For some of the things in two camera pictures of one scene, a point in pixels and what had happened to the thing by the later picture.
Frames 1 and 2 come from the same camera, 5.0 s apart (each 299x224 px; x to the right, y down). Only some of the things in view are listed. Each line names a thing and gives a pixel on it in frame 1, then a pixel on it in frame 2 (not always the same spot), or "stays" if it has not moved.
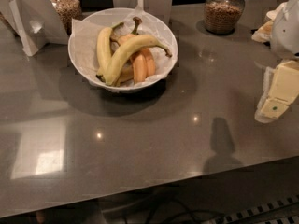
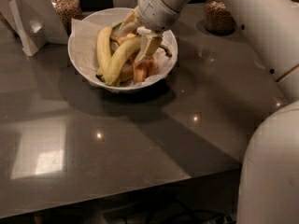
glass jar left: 66,5 stays
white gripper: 286,35 -> 153,13
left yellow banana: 105,49 stays
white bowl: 122,49 stays
